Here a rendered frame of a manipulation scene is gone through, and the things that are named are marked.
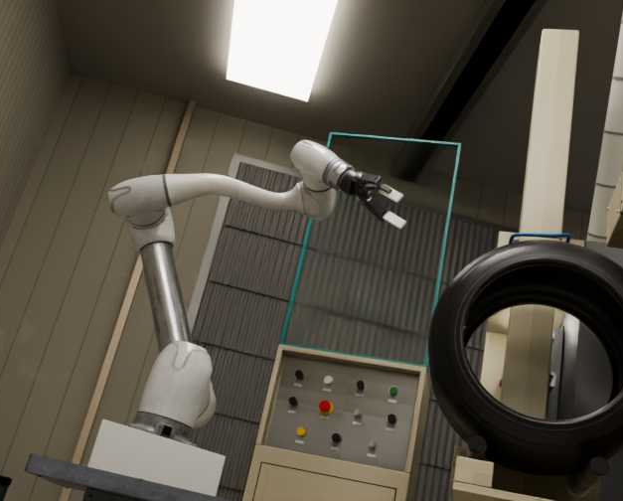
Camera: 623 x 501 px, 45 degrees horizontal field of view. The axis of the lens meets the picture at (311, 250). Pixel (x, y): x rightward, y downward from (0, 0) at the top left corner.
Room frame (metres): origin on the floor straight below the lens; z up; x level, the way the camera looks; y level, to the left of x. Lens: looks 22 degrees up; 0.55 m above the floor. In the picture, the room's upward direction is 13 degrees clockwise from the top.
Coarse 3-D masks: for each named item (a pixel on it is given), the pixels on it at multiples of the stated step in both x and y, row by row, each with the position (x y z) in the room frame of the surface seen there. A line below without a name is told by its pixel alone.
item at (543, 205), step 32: (544, 32) 2.14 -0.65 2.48; (576, 32) 2.11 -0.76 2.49; (544, 64) 2.14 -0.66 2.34; (544, 96) 2.13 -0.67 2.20; (544, 128) 2.13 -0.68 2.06; (544, 160) 2.13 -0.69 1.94; (544, 192) 2.13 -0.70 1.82; (544, 224) 2.12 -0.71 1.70; (512, 320) 2.14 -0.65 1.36; (544, 320) 2.12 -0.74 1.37; (512, 352) 2.14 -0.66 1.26; (544, 352) 2.11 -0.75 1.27; (512, 384) 2.13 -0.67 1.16; (544, 384) 2.11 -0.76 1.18; (544, 416) 2.11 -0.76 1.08
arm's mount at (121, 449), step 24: (120, 432) 1.86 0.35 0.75; (144, 432) 1.86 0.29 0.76; (96, 456) 1.85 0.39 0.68; (120, 456) 1.86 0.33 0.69; (144, 456) 1.86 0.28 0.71; (168, 456) 1.87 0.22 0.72; (192, 456) 1.87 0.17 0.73; (216, 456) 1.88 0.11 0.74; (168, 480) 1.87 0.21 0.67; (192, 480) 1.87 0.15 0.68; (216, 480) 1.88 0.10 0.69
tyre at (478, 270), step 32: (480, 256) 1.84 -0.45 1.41; (512, 256) 1.78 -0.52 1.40; (544, 256) 1.76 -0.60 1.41; (576, 256) 1.74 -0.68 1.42; (448, 288) 1.86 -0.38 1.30; (480, 288) 1.80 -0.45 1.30; (512, 288) 2.05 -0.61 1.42; (544, 288) 2.03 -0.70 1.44; (576, 288) 1.98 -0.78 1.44; (608, 288) 1.73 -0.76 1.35; (448, 320) 1.82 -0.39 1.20; (480, 320) 2.08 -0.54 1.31; (608, 320) 1.98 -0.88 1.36; (448, 352) 1.82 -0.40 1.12; (608, 352) 1.99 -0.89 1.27; (448, 384) 1.83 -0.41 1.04; (480, 384) 1.79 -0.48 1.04; (448, 416) 1.96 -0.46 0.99; (480, 416) 1.80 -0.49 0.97; (512, 416) 1.77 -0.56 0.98; (608, 416) 1.72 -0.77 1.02; (512, 448) 1.80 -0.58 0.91; (544, 448) 1.77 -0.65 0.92; (576, 448) 1.75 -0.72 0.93; (608, 448) 1.75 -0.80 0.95
